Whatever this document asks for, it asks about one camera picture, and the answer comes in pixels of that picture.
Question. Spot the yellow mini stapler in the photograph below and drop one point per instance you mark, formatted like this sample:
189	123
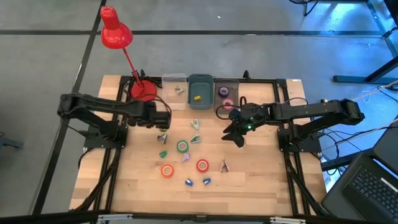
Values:
197	98

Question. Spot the clear plastic bin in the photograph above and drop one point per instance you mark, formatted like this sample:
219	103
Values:
175	101

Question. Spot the green tape roll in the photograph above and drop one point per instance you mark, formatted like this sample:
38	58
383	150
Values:
178	146

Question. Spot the purple tape roll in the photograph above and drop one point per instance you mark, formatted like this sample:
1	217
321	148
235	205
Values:
219	92

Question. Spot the red desk lamp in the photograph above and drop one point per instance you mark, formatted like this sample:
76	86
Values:
115	34

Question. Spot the dark grey open laptop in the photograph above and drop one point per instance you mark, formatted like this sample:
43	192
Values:
363	189

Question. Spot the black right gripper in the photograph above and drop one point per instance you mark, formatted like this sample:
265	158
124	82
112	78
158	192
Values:
248	118

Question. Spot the teal plastic bin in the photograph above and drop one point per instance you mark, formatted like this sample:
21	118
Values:
202	90

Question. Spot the pink toy airplane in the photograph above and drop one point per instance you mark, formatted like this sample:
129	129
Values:
224	166

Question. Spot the black table-level camera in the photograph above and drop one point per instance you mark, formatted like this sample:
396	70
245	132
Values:
201	218

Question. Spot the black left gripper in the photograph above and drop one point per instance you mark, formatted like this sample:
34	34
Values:
157	119

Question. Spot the pink tape roll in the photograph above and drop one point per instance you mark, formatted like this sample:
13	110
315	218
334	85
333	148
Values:
223	104

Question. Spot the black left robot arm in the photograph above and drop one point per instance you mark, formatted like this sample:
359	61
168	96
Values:
102	105

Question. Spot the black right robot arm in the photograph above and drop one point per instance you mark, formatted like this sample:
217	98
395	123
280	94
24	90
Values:
311	110

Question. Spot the orange tape roll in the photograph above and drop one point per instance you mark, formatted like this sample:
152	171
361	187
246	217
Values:
162	170

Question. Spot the silver aluminium bracket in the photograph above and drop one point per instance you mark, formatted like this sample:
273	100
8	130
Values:
287	220
115	217

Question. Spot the red tape roll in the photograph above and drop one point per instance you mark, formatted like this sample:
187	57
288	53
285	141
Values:
197	165

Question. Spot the grey translucent plastic bin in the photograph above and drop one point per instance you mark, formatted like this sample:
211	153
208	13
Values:
234	93

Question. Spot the blue mini stapler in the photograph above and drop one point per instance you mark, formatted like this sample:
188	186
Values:
189	182
207	181

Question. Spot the black desk foot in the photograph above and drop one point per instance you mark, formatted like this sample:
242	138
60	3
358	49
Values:
351	79
342	161

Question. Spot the dark grey staple remover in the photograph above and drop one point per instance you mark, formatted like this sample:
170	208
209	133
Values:
162	138

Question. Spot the silver staple remover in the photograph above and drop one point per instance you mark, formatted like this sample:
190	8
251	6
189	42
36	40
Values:
196	138
179	90
195	124

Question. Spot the green mini stapler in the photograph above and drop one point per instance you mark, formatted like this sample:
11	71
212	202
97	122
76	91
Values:
163	154

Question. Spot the grey chair base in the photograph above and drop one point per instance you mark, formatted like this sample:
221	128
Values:
9	142

